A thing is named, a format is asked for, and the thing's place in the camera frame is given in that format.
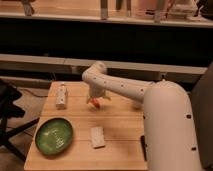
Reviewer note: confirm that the white small bottle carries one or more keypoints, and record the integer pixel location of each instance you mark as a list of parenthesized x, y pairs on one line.
[(61, 96)]

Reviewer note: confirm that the white sponge block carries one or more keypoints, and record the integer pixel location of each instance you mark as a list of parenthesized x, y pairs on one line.
[(97, 137)]

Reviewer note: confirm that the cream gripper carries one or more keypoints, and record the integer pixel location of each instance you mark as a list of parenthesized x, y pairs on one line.
[(93, 95)]

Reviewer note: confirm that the black remote control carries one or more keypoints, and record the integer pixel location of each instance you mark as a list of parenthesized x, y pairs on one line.
[(143, 144)]

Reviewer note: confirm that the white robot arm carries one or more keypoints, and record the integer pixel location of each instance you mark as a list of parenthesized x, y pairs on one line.
[(170, 142)]

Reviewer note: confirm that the green glazed bowl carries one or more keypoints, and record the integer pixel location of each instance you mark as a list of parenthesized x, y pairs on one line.
[(54, 136)]

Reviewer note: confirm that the black office chair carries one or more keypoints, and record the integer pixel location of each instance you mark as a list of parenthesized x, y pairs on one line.
[(8, 110)]

